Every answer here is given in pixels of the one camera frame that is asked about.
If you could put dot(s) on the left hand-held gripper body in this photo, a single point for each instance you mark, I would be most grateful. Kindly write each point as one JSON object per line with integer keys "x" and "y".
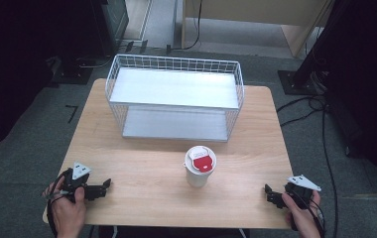
{"x": 79, "y": 172}

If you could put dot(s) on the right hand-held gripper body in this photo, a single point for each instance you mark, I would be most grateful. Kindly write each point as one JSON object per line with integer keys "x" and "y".
{"x": 300, "y": 188}

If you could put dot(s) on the white cup with red lid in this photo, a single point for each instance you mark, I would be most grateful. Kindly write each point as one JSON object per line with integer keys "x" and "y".
{"x": 199, "y": 172}

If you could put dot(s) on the person's right hand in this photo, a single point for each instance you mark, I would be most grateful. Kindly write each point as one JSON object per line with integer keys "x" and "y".
{"x": 302, "y": 218}

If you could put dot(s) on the person's left hand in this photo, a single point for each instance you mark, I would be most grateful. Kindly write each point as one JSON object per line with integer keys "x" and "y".
{"x": 65, "y": 211}

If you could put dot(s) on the black flat stand base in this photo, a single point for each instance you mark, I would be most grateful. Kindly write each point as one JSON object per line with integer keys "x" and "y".
{"x": 72, "y": 71}

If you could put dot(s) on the dark curtain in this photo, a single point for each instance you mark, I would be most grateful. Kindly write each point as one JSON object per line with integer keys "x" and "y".
{"x": 18, "y": 66}
{"x": 371, "y": 82}

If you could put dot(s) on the black metal stand with base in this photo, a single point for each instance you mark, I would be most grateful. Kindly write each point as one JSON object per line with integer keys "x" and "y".
{"x": 312, "y": 59}

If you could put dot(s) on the dark equipment cabinet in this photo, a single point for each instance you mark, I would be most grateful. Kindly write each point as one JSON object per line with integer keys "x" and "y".
{"x": 110, "y": 23}

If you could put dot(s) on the light wooden cabinet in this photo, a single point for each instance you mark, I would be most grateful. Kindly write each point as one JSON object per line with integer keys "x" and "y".
{"x": 256, "y": 13}

